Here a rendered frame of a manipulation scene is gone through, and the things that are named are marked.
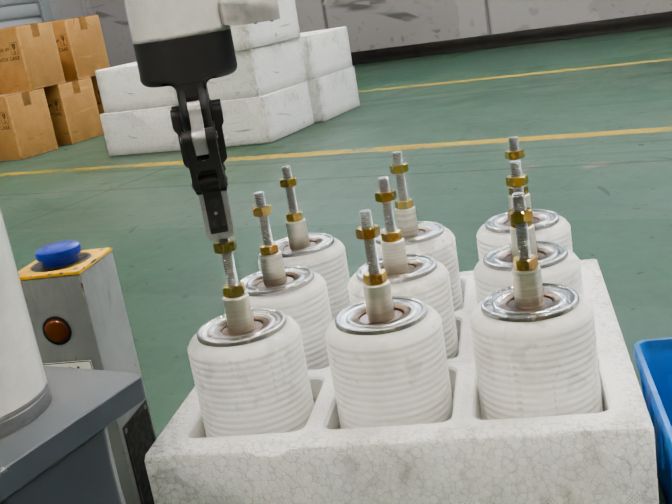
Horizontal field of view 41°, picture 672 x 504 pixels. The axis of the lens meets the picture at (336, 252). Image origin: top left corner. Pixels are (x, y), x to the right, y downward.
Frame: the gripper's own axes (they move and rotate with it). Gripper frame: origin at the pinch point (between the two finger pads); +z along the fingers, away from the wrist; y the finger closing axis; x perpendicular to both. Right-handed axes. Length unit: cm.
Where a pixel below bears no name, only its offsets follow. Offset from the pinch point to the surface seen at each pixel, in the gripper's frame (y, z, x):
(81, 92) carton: -400, 14, -70
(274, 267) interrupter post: -10.0, 8.3, 4.0
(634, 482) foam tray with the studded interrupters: 16.5, 21.3, 26.3
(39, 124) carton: -373, 24, -88
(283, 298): -6.7, 10.4, 4.2
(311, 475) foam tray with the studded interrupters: 9.3, 19.6, 3.6
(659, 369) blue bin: -8.8, 26.1, 40.7
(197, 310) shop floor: -85, 36, -10
